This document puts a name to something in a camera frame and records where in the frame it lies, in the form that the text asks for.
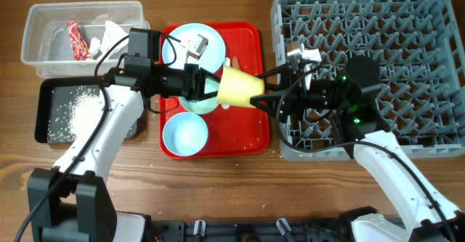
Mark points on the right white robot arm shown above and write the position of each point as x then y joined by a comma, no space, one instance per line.
360,129

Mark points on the white napkin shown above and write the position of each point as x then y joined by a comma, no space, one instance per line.
113,33

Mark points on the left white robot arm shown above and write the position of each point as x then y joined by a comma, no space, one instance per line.
70,201

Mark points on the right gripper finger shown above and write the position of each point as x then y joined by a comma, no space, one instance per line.
283,74
273,104

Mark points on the orange carrot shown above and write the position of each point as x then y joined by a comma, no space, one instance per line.
235,63

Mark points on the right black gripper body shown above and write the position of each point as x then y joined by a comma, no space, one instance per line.
322,95

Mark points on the red snack wrapper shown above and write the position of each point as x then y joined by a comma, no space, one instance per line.
79,46

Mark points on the mint green bowl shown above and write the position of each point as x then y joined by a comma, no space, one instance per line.
204,106

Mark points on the pile of white rice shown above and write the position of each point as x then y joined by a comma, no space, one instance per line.
75,112

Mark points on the light blue bowl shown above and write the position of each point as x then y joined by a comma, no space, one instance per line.
185,134

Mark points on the white round plate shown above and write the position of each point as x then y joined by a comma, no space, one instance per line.
212,57

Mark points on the red serving tray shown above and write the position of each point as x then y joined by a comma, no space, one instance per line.
238,131

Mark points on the small white paper scrap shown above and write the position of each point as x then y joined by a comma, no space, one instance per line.
94,47

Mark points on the white plastic spoon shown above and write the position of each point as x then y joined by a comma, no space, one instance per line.
226,63

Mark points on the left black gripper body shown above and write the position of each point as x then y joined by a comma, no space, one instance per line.
173,81

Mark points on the yellow plastic cup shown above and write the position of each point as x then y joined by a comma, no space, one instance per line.
236,88

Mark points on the grey dishwasher rack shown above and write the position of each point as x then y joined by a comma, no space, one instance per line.
419,50

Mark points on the clear plastic waste bin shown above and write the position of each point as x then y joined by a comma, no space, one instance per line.
46,43

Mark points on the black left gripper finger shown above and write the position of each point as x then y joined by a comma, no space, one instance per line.
206,95
204,75

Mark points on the black waste tray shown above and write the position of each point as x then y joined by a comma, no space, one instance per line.
45,98

